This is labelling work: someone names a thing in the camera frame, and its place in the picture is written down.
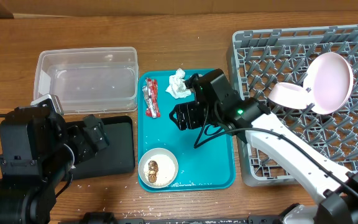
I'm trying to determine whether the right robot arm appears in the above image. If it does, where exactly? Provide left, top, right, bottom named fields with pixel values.
left=169, top=69, right=358, bottom=224

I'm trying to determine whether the grey dish rack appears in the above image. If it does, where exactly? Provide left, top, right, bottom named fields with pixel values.
left=227, top=24, right=358, bottom=172

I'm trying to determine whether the pink bowl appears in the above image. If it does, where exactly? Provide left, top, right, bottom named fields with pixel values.
left=268, top=82, right=310, bottom=110

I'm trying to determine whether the grey bowl with rice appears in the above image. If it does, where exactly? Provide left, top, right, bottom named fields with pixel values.
left=138, top=148, right=178, bottom=189

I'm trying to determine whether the teal plastic tray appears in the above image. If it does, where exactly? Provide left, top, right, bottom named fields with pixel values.
left=137, top=70, right=236, bottom=193

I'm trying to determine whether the white tissue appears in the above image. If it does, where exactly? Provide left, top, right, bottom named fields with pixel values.
left=165, top=68, right=191, bottom=99

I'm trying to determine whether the large white plate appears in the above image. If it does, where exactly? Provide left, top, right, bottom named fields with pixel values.
left=303, top=52, right=354, bottom=114

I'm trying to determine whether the brown food piece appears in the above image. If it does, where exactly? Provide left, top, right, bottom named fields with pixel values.
left=148, top=161, right=158, bottom=183

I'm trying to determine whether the red foil wrapper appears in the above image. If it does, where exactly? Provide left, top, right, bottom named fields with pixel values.
left=142, top=78, right=161, bottom=118

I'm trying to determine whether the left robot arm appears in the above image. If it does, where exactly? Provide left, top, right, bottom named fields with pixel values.
left=0, top=106, right=109, bottom=223

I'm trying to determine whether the clear plastic bin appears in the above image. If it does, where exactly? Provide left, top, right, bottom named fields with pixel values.
left=33, top=47, right=139, bottom=114

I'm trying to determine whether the black plastic bin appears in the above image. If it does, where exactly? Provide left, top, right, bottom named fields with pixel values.
left=71, top=116, right=135, bottom=180

